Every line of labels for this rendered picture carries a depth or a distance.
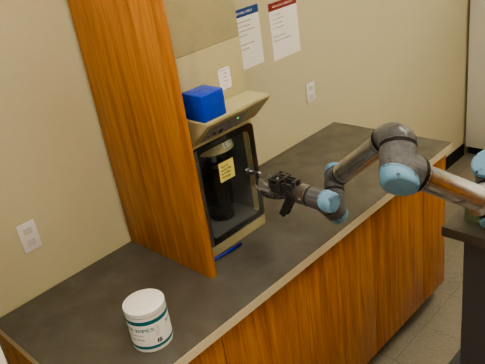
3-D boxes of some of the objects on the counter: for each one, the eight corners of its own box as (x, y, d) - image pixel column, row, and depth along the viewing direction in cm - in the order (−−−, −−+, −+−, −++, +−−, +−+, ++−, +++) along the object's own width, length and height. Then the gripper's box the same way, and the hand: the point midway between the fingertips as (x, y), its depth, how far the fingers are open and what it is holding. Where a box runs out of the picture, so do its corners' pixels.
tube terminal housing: (168, 242, 234) (124, 55, 200) (224, 207, 253) (193, 32, 220) (209, 261, 217) (169, 61, 183) (266, 222, 237) (239, 35, 203)
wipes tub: (124, 341, 182) (113, 305, 176) (156, 319, 190) (146, 282, 184) (149, 359, 174) (138, 321, 167) (182, 334, 182) (172, 297, 175)
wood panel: (130, 240, 239) (29, -142, 178) (136, 237, 241) (37, -142, 179) (211, 279, 206) (120, -173, 145) (217, 274, 208) (129, -173, 147)
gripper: (306, 175, 208) (263, 163, 222) (289, 187, 202) (245, 175, 216) (309, 195, 212) (265, 183, 226) (291, 208, 206) (248, 194, 220)
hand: (259, 186), depth 221 cm, fingers closed, pressing on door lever
